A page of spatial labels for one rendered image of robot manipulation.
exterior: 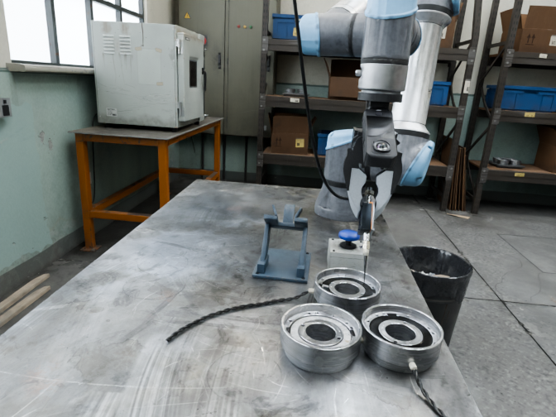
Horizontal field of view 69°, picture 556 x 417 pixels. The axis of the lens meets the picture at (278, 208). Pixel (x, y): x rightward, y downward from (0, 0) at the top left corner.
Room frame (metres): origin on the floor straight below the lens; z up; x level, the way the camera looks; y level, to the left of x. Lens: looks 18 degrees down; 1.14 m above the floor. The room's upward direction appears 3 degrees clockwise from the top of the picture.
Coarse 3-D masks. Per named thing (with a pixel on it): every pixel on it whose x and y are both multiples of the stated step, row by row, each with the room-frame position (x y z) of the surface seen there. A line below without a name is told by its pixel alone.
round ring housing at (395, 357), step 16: (384, 304) 0.52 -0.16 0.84; (400, 304) 0.52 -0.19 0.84; (368, 320) 0.49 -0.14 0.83; (416, 320) 0.50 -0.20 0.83; (432, 320) 0.48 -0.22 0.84; (368, 336) 0.45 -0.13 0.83; (384, 336) 0.46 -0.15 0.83; (400, 336) 0.49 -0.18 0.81; (416, 336) 0.46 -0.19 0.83; (432, 336) 0.46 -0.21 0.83; (368, 352) 0.45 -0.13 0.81; (384, 352) 0.43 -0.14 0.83; (400, 352) 0.42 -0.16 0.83; (416, 352) 0.42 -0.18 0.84; (432, 352) 0.42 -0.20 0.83; (400, 368) 0.42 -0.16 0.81
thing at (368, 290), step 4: (324, 280) 0.60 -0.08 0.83; (328, 280) 0.60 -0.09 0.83; (332, 280) 0.60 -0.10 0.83; (352, 280) 0.61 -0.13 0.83; (356, 280) 0.61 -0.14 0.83; (360, 280) 0.61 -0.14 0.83; (324, 284) 0.59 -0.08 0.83; (328, 284) 0.59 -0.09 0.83; (360, 284) 0.60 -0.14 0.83; (364, 284) 0.60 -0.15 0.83; (368, 284) 0.60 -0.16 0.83; (324, 288) 0.58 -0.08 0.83; (328, 288) 0.58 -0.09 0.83; (364, 288) 0.58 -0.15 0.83; (368, 288) 0.59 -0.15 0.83; (332, 292) 0.56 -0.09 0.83; (368, 292) 0.57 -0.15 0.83; (372, 292) 0.57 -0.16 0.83; (364, 296) 0.56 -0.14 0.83
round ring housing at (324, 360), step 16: (304, 304) 0.50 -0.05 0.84; (320, 304) 0.51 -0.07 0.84; (288, 320) 0.48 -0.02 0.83; (320, 320) 0.48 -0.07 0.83; (336, 320) 0.49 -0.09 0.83; (352, 320) 0.48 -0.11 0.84; (288, 336) 0.43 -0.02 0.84; (304, 336) 0.45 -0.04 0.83; (320, 336) 0.48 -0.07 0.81; (336, 336) 0.45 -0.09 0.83; (352, 336) 0.45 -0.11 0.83; (288, 352) 0.43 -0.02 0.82; (304, 352) 0.41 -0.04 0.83; (320, 352) 0.41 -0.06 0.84; (336, 352) 0.41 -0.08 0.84; (352, 352) 0.42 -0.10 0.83; (304, 368) 0.42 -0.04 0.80; (320, 368) 0.41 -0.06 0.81; (336, 368) 0.42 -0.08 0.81
